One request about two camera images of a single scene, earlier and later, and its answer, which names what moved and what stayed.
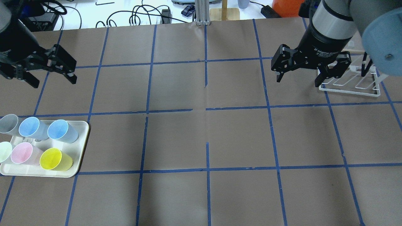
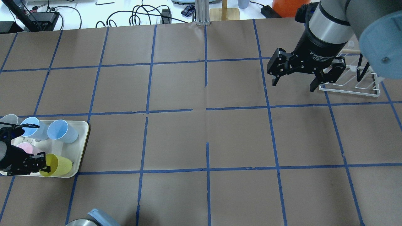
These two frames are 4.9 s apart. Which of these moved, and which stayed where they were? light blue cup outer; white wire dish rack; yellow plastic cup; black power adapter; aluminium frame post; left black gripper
Moved: left black gripper; yellow plastic cup
Stayed: aluminium frame post; black power adapter; light blue cup outer; white wire dish rack
